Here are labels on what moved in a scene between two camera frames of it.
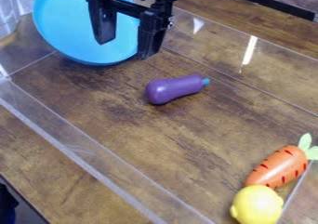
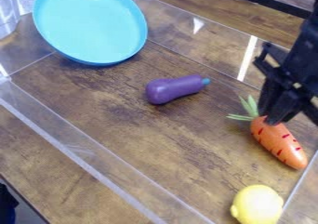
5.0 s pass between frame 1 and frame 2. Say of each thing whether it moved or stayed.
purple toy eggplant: stayed
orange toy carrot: moved
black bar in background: stayed
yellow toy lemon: stayed
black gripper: moved
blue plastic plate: stayed
